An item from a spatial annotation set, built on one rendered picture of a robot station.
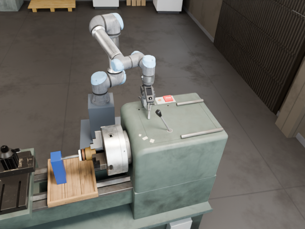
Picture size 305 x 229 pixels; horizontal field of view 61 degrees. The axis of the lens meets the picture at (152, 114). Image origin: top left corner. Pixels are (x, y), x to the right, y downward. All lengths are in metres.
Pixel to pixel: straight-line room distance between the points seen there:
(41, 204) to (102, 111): 0.77
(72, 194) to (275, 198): 2.14
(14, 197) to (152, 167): 0.82
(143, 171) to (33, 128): 2.32
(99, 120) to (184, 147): 0.82
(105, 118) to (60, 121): 1.67
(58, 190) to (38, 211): 0.16
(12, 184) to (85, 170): 0.44
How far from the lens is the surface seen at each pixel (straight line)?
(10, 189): 1.80
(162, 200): 1.92
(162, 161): 1.57
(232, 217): 2.82
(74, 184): 1.81
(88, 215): 2.08
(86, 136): 2.29
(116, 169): 1.61
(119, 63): 1.52
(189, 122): 1.67
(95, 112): 2.04
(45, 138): 3.48
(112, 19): 1.83
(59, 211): 1.85
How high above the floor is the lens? 2.32
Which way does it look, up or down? 39 degrees down
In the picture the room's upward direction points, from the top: 4 degrees clockwise
